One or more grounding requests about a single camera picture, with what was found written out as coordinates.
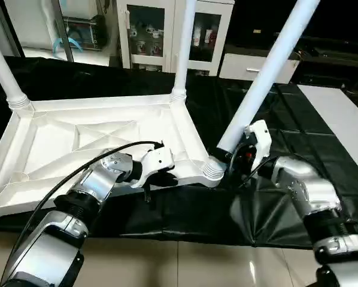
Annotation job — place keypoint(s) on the white drawer unit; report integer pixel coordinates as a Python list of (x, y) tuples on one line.
[(251, 67)]

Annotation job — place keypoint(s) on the white glass door cabinet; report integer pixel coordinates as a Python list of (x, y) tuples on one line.
[(155, 33)]

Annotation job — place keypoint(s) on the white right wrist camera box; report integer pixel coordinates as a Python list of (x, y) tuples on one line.
[(260, 140)]

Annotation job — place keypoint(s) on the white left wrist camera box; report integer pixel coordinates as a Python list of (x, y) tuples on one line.
[(155, 164)]

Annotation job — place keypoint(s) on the white drawer cabinet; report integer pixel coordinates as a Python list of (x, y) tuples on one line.
[(340, 30)]

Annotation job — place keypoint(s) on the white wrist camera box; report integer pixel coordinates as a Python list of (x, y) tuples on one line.
[(260, 140), (155, 164)]

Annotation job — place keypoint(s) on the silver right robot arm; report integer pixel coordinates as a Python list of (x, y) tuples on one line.
[(311, 191)]

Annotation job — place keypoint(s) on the white plastic table top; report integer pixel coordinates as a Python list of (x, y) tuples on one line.
[(59, 143)]

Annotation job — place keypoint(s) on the blue frame trolley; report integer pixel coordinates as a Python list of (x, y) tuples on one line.
[(77, 39)]

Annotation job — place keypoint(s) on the black work mat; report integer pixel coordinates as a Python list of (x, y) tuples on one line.
[(257, 209)]

